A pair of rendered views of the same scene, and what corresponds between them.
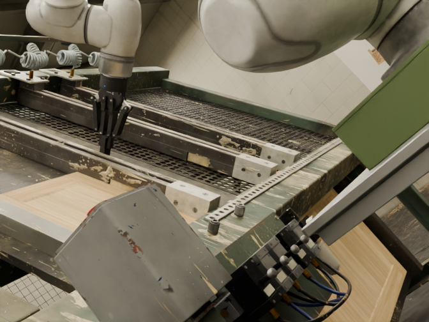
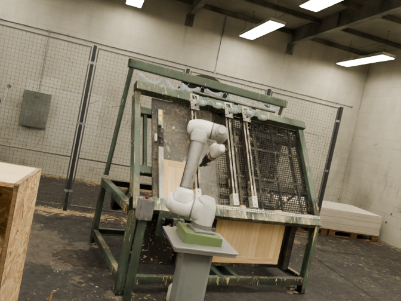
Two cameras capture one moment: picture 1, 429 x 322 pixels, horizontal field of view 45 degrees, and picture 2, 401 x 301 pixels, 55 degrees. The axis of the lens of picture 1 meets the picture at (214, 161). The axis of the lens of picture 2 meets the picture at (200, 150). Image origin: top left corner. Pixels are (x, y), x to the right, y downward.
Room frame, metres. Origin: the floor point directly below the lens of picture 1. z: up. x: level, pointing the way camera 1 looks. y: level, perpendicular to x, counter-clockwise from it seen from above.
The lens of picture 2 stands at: (-1.68, -2.05, 1.60)
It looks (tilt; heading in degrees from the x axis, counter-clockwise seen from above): 3 degrees down; 37
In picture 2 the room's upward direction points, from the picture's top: 12 degrees clockwise
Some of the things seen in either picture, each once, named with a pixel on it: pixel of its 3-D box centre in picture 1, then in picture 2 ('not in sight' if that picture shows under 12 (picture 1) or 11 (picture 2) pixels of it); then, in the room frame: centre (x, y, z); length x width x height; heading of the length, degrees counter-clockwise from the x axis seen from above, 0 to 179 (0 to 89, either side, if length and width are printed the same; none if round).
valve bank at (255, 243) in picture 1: (292, 268); (185, 227); (1.10, 0.02, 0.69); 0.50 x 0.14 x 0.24; 153
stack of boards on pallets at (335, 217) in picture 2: not in sight; (316, 215); (6.48, 0.68, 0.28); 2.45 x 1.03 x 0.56; 143
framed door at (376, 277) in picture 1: (340, 259); (249, 238); (2.09, -0.12, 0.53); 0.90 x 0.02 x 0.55; 153
